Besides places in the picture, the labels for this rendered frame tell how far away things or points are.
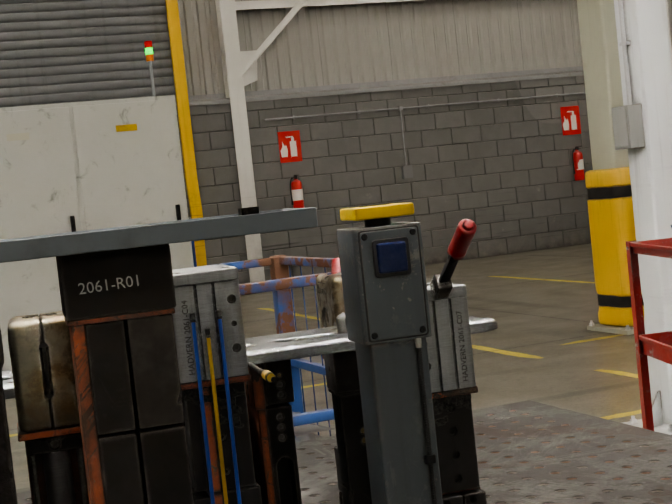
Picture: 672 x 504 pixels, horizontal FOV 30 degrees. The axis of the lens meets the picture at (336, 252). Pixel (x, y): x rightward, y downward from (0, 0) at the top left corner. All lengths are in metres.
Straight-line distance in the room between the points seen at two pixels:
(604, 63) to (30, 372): 7.49
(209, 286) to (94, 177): 8.19
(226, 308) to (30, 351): 0.21
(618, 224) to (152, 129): 3.53
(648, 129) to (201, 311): 4.21
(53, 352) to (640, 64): 4.32
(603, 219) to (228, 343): 7.40
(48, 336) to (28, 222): 8.10
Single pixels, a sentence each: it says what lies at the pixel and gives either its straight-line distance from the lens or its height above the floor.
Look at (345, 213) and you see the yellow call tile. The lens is 1.23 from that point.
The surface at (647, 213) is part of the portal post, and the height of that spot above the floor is 0.93.
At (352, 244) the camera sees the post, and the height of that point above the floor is 1.13.
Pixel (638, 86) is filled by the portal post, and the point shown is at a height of 1.46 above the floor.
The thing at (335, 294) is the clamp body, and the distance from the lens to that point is 1.71.
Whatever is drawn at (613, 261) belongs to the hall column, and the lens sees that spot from 8.62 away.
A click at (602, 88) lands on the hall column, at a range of 8.65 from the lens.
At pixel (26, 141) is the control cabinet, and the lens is 9.44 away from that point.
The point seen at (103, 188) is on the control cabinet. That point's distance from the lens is 9.51.
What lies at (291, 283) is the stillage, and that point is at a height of 0.93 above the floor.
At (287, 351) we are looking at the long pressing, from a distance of 1.47.
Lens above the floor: 1.18
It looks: 3 degrees down
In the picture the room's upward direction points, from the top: 6 degrees counter-clockwise
